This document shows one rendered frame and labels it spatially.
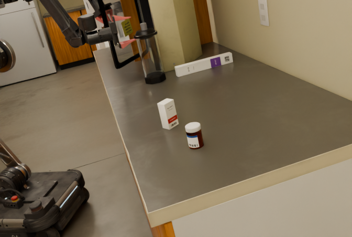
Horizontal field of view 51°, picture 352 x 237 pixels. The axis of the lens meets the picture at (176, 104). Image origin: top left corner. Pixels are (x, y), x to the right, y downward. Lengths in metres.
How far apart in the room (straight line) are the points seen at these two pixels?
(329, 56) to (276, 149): 0.46
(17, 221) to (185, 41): 1.41
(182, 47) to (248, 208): 1.07
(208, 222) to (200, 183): 0.09
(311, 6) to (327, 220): 0.70
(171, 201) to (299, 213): 0.34
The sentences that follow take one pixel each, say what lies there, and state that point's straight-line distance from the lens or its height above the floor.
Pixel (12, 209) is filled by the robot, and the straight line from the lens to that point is 2.54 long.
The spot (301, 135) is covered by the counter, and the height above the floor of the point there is 0.94.
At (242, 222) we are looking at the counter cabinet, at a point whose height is 0.83.
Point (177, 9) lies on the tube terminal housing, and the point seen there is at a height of 1.22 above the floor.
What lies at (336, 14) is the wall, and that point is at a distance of 1.28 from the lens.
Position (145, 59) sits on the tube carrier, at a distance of 1.67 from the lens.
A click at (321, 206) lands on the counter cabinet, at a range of 1.06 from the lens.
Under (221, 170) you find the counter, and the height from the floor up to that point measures 0.94.
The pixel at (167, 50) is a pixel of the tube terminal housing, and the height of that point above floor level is 1.04.
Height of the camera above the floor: 1.45
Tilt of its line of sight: 21 degrees down
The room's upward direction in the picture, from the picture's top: 12 degrees counter-clockwise
